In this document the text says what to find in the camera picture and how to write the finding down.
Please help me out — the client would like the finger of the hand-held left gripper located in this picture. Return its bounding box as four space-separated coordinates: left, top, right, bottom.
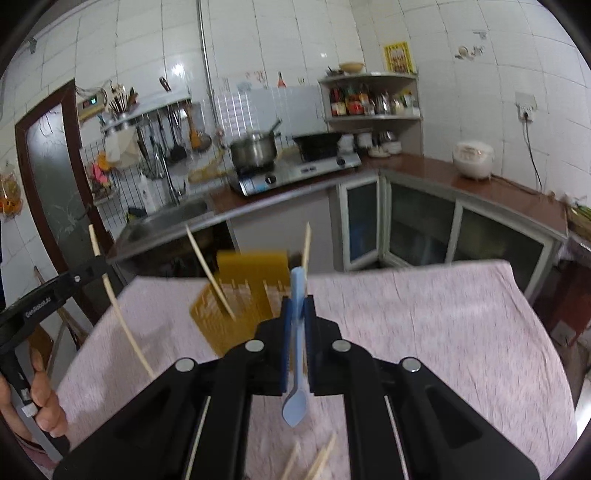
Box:
0 255 110 333

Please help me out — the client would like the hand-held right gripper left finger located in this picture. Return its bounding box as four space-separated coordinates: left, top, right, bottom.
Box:
53 298 294 480

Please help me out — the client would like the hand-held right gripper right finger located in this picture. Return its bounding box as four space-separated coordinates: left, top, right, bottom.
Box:
302 294 541 480

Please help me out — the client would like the blue plastic spoon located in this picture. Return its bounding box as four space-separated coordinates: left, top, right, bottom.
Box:
281 267 308 428

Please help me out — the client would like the yellow slotted utensil holder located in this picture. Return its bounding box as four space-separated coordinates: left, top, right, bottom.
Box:
189 250 289 356

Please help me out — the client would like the wooden chopstick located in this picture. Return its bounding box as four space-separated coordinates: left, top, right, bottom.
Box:
300 222 312 374
185 224 236 321
88 224 154 378
281 440 302 480
305 431 338 480

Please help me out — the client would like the steel cup of utensils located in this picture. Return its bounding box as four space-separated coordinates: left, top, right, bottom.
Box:
106 83 140 126

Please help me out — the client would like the person's left hand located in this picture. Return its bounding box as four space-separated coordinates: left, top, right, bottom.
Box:
0 346 70 444

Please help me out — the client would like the orange hanging bag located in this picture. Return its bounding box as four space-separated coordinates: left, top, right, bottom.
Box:
0 161 24 217

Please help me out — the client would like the dark framed door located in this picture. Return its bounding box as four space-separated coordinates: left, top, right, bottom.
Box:
15 78 139 333

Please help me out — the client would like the pink floral tablecloth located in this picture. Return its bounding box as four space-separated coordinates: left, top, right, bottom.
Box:
44 259 578 480

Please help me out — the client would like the steel kitchen sink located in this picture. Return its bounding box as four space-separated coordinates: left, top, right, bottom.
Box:
108 198 218 259

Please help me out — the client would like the kitchen cabinet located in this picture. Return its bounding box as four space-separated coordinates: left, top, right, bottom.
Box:
226 168 571 305

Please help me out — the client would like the steel faucet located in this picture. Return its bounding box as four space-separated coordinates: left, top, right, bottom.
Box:
157 157 185 206

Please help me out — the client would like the steel gas stove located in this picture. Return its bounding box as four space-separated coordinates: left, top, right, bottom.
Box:
228 152 363 197

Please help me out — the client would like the steel cooking pot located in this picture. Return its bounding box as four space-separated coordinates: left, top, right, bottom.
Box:
229 119 282 169

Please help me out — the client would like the black wok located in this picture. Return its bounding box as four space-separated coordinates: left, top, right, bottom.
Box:
292 131 347 162

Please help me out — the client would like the black hanging spatula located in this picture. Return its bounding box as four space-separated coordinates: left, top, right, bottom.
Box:
167 108 188 162

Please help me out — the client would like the orange hanging spatula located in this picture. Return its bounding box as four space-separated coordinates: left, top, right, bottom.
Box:
186 104 213 151

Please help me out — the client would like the white corner shelf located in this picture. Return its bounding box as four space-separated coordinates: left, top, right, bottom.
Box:
318 71 424 155

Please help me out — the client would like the white rice cooker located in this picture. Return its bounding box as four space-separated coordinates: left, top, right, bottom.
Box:
452 140 496 181

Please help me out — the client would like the row of condiment bottles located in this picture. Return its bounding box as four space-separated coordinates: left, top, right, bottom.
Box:
330 85 419 116

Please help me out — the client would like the wire wall grid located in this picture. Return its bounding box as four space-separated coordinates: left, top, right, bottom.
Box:
81 138 185 234

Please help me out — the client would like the yellow hose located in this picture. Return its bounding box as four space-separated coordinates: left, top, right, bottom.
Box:
188 152 232 184

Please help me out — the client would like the steel wall rack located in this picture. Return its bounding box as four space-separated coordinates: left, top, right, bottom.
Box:
99 95 195 137

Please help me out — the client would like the grey wall pipe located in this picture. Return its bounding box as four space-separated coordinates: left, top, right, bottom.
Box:
196 0 219 139

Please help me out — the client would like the black power cable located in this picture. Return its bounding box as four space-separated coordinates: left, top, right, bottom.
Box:
524 120 555 195

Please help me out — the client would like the yellow wall poster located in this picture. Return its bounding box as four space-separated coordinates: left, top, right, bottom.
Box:
383 41 411 73

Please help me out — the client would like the white wall socket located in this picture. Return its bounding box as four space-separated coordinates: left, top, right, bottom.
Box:
515 91 539 123

